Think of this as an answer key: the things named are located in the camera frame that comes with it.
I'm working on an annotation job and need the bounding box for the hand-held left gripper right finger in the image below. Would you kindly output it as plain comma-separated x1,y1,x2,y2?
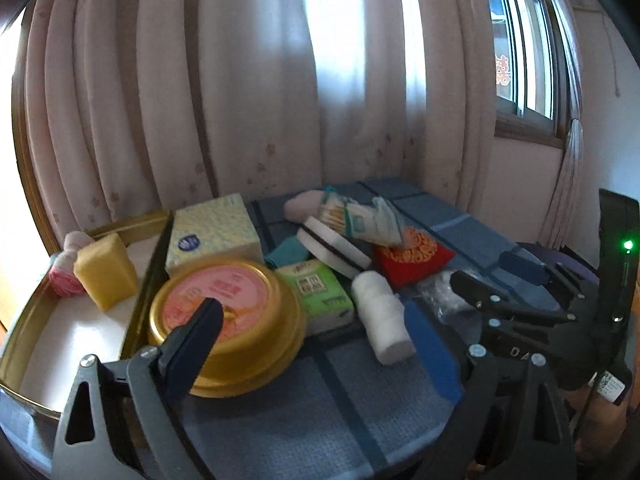
404,300,576,480

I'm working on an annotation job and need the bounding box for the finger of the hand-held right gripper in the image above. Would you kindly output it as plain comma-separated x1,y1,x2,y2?
450,270,577,342
499,250,589,306

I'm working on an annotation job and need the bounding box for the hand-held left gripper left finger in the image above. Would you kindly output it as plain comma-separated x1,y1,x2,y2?
50,297,224,480

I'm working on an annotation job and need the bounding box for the clear plastic bag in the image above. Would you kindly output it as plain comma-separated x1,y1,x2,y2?
417,267,481,326

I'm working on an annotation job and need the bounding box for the gold tin tray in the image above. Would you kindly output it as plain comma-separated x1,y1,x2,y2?
0,210,176,418

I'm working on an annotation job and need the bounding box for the red embroidered drawstring pouch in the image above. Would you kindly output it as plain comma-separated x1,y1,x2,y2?
372,227,457,288

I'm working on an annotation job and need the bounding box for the green tissue packet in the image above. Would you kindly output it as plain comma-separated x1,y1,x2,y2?
274,260,356,336

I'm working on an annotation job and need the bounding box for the person's right hand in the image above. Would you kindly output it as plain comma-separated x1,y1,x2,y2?
570,385,633,463

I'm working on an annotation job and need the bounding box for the round gold tin pink lid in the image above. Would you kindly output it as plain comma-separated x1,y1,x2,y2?
148,259,307,398

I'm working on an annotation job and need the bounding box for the white gauze roll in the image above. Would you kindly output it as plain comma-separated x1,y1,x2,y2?
351,270,417,366

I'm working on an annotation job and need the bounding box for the blue checked mat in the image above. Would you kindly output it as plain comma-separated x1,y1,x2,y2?
0,177,601,480

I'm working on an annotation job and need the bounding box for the yellow dotted tissue box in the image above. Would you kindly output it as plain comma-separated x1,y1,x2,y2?
165,193,265,276

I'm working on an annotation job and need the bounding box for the yellow sponge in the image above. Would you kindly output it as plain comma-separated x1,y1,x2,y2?
73,233,139,311

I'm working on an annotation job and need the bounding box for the teal cloth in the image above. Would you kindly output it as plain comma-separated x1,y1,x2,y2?
264,237,313,271

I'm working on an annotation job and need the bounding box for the cotton swab packet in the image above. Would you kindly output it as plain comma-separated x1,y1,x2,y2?
320,187,403,247

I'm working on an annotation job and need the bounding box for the white round disc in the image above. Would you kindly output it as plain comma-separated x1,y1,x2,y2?
296,216,373,279

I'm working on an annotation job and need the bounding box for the pink white plush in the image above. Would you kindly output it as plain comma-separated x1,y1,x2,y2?
49,231,93,298

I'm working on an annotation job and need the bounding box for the pink powder puff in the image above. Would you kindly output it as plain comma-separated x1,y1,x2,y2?
283,190,331,223

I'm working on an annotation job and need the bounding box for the window with wooden sill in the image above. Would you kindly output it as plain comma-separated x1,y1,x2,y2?
480,0,571,150

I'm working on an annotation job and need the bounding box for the pink floral curtain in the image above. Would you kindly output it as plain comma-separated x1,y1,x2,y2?
12,0,501,256

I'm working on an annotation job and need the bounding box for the black cable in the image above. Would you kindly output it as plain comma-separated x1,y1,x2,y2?
572,372,603,461

